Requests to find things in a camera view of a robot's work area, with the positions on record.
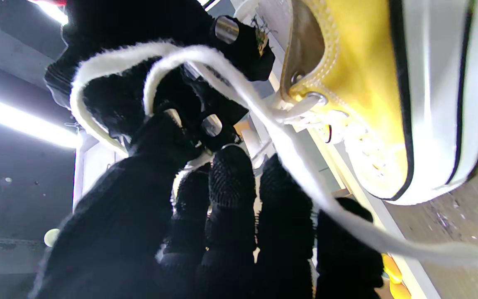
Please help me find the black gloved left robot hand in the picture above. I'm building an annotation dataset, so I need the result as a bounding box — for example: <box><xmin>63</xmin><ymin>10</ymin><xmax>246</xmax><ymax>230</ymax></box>
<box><xmin>29</xmin><ymin>110</ymin><xmax>385</xmax><ymax>299</ymax></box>

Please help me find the yellow sneaker with spread lace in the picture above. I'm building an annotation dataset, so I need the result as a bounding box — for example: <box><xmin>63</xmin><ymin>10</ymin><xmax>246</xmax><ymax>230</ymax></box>
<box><xmin>278</xmin><ymin>0</ymin><xmax>478</xmax><ymax>206</ymax></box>

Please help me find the white ceiling light tube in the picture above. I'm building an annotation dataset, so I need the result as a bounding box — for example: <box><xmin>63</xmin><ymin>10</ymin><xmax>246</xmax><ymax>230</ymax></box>
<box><xmin>0</xmin><ymin>91</ymin><xmax>80</xmax><ymax>150</ymax></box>
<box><xmin>27</xmin><ymin>0</ymin><xmax>70</xmax><ymax>26</ymax></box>

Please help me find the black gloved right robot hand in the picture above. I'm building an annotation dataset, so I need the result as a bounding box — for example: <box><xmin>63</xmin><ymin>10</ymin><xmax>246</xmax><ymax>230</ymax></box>
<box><xmin>44</xmin><ymin>0</ymin><xmax>276</xmax><ymax>152</ymax></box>

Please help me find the long white spread shoelace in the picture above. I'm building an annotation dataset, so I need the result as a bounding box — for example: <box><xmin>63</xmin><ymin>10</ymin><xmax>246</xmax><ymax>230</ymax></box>
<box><xmin>69</xmin><ymin>39</ymin><xmax>478</xmax><ymax>270</ymax></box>

